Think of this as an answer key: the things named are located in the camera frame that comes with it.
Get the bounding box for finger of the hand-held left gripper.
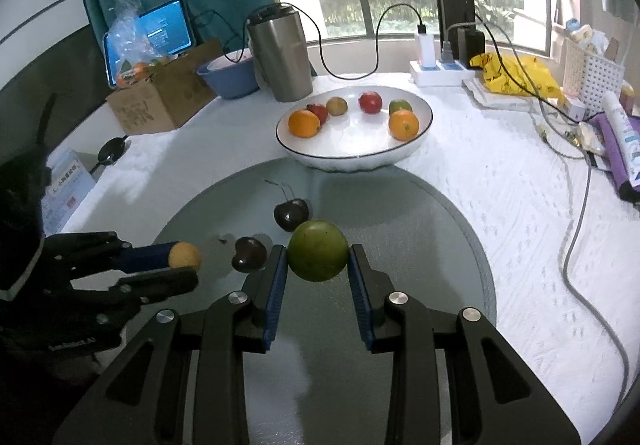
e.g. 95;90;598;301
42;231;177;277
70;267;200;307

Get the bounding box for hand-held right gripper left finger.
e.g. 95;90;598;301
52;244;289;445

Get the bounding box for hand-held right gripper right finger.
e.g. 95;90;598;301
348;244;583;445

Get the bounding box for grey round glass tray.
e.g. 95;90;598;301
152;158;497;445

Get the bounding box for white bowl with dark rim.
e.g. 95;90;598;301
276;86;434;172

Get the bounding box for orange tangerine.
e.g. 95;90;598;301
288;109;321;139
389;109;420;141

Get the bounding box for dark cherry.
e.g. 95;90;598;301
217;236;267;274
265;180;311;232

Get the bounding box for light blue tissue box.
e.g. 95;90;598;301
42;148;96;234

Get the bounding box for black round pouch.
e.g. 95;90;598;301
97;136;130;166

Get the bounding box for brown cardboard box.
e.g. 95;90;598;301
105;39;223;135

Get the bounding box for blue plastic bowl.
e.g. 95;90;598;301
196;56;261;100

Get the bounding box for pink white bowl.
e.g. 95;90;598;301
207;52;254;72

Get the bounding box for clear bag of tangerines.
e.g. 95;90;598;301
107;0;177;88

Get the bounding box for tablet with lit screen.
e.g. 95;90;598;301
103;0;196;87

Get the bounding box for steel tumbler with black lid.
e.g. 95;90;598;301
246;2;314;103

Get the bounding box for white power strip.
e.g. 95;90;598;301
409;59;476;87

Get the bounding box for white papers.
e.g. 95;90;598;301
462;78;542;112

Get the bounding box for white charger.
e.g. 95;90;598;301
415;30;436;68

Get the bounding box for yellow cloth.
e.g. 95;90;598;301
470;52;563;99

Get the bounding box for black power adapter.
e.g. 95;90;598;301
460;28;487;68

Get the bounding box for purple pouch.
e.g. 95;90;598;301
590;115;640;202

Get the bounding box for white tube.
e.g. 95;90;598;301
602;92;640;192

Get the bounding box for white perforated basket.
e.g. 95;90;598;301
564;32;626;114

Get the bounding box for grey cable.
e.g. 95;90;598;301
537;100;631;407

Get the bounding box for black tablet cable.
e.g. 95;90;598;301
192;9;257;64

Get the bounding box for black charger cable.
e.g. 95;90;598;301
312;5;427;79

